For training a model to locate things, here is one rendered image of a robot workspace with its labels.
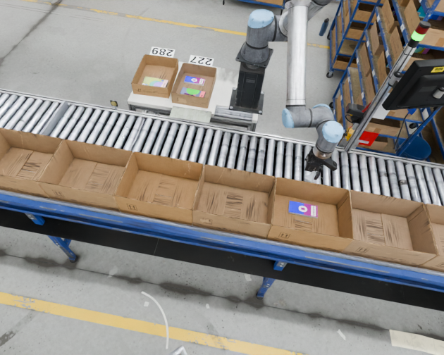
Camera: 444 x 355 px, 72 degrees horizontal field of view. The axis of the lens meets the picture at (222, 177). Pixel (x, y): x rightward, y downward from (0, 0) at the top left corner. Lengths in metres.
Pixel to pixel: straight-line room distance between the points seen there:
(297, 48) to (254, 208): 0.83
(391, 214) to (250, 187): 0.81
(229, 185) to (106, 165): 0.73
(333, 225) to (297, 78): 0.81
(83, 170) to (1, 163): 0.46
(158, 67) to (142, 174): 1.19
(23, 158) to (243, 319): 1.77
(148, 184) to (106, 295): 1.04
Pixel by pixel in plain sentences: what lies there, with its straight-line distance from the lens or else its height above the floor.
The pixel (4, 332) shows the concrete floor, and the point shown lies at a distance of 2.71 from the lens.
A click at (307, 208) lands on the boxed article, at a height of 0.90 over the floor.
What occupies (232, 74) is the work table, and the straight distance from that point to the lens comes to 2.73.
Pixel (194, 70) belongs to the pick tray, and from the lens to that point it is 2.67.
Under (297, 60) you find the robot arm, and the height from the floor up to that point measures 1.58.
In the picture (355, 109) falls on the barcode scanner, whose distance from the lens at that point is 2.14.
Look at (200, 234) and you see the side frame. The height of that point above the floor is 0.91.
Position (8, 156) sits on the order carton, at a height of 0.89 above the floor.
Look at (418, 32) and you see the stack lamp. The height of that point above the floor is 1.63.
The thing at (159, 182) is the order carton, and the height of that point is 0.88.
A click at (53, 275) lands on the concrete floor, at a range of 2.69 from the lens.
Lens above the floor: 2.35
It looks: 55 degrees down
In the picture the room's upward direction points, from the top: 7 degrees clockwise
